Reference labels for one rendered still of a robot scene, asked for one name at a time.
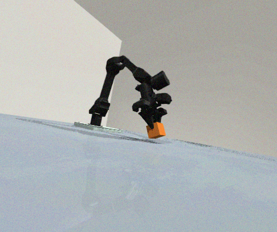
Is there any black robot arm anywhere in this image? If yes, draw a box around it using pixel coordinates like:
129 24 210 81
89 56 172 126

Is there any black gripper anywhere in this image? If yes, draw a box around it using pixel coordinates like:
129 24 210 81
132 92 167 129

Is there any orange block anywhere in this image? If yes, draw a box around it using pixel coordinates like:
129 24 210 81
146 122 166 139

